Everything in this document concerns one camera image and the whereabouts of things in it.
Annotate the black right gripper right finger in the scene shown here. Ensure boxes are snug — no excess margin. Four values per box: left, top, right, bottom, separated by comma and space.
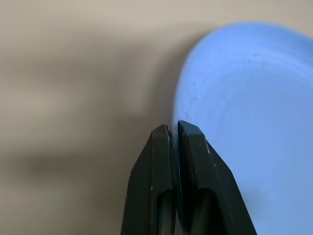
177, 119, 258, 235

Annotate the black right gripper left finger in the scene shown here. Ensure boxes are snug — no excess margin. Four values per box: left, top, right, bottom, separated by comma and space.
120, 124, 178, 235

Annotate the light blue plate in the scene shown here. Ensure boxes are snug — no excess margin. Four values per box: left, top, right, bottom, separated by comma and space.
171, 21, 313, 235

